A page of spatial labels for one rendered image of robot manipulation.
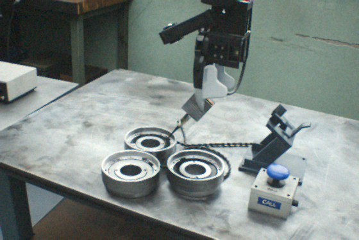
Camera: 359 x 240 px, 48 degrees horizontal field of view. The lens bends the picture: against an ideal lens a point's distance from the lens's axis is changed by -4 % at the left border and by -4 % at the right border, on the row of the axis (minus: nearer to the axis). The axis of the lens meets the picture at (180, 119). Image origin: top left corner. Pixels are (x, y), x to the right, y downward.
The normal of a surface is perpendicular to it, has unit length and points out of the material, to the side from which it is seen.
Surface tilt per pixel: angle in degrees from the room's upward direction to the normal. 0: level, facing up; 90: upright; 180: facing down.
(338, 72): 90
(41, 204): 0
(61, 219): 0
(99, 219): 0
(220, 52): 90
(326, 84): 90
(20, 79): 90
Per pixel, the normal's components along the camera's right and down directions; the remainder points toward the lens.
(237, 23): -0.37, 0.39
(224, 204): 0.06, -0.90
